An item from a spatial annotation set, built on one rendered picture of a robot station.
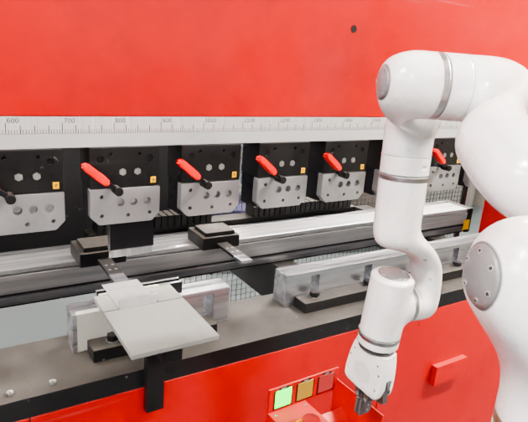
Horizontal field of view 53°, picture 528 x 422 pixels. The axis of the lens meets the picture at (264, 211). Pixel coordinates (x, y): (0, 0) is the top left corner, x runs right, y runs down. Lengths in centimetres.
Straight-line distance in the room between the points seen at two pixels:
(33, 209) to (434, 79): 78
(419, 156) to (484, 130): 29
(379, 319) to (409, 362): 72
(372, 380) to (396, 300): 19
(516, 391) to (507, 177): 23
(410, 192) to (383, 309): 23
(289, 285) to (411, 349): 48
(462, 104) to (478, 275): 37
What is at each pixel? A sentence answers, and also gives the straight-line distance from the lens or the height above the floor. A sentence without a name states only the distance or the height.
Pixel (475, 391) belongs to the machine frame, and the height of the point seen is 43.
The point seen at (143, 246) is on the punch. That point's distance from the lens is 126.
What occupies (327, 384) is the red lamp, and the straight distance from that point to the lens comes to 134.
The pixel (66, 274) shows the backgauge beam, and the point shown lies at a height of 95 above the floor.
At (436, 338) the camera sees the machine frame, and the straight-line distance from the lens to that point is 183.
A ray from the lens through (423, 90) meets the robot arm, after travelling 81.
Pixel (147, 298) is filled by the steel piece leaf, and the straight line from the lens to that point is 121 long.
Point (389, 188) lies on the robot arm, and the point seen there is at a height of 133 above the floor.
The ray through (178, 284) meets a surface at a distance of 132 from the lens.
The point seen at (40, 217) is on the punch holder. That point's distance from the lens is 114.
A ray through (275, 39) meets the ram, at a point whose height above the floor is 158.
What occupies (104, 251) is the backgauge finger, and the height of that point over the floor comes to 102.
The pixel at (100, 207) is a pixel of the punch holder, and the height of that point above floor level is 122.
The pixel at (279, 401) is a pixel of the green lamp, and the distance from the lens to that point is 127.
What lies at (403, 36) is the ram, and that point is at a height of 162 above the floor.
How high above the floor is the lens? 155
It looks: 17 degrees down
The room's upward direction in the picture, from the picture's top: 4 degrees clockwise
